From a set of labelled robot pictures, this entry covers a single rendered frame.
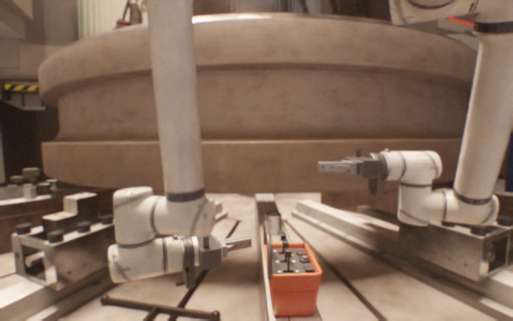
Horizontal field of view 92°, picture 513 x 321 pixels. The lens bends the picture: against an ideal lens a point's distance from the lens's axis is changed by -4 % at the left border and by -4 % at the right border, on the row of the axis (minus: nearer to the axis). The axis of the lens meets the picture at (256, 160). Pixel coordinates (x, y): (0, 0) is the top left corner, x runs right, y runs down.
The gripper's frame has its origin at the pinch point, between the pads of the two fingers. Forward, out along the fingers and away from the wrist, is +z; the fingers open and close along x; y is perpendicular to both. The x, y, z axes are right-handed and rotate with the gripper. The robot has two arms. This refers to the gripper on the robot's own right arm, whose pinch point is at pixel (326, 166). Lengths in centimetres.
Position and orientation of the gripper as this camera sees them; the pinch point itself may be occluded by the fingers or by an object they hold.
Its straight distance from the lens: 79.2
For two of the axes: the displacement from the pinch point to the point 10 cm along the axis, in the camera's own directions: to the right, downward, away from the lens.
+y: -0.1, -10.0, -0.9
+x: 0.2, 0.9, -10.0
